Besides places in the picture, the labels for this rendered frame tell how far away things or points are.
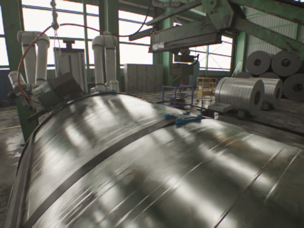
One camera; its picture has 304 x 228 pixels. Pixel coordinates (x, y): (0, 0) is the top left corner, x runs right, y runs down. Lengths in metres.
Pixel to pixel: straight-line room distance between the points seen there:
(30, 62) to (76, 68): 0.51
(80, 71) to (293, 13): 1.90
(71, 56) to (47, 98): 1.08
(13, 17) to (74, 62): 2.38
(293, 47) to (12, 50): 4.14
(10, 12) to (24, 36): 2.43
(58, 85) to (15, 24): 3.22
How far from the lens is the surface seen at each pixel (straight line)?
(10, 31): 4.18
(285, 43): 0.83
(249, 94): 5.46
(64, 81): 1.07
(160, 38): 1.48
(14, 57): 4.11
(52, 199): 0.40
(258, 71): 12.04
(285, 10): 0.86
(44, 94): 1.07
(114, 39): 1.86
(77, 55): 2.09
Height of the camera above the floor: 1.50
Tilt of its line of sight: 15 degrees down
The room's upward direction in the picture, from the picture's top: straight up
